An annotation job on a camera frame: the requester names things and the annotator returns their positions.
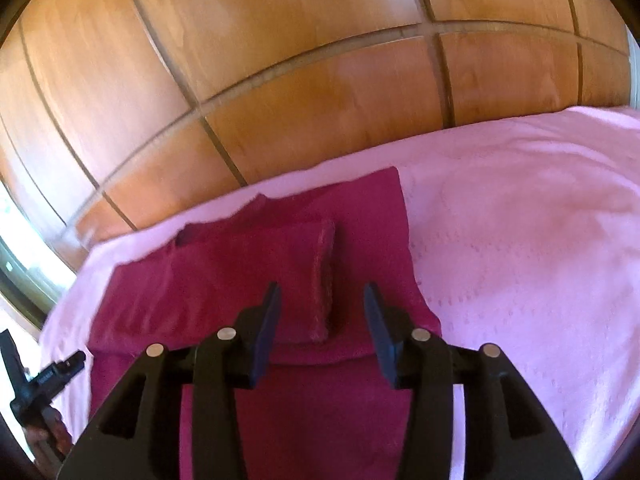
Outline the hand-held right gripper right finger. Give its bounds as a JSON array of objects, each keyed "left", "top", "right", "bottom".
[{"left": 363, "top": 282, "right": 583, "bottom": 480}]

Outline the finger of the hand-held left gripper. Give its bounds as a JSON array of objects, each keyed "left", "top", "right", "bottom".
[{"left": 45, "top": 351, "right": 87, "bottom": 386}]

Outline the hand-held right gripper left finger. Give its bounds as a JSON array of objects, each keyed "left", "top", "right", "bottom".
[{"left": 56, "top": 281, "right": 282, "bottom": 480}]

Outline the dark red cloth garment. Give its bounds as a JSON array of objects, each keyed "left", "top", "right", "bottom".
[{"left": 87, "top": 166, "right": 443, "bottom": 480}]

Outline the person's left hand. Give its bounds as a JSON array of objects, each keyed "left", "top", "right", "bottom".
[{"left": 22, "top": 402, "right": 71, "bottom": 463}]

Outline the window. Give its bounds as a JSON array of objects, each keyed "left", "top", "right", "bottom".
[{"left": 0, "top": 180, "right": 76, "bottom": 328}]

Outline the pink bed cover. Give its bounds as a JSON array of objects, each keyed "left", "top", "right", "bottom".
[{"left": 39, "top": 105, "right": 640, "bottom": 480}]

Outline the wooden wardrobe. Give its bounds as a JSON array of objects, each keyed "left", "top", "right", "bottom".
[{"left": 0, "top": 0, "right": 637, "bottom": 273}]

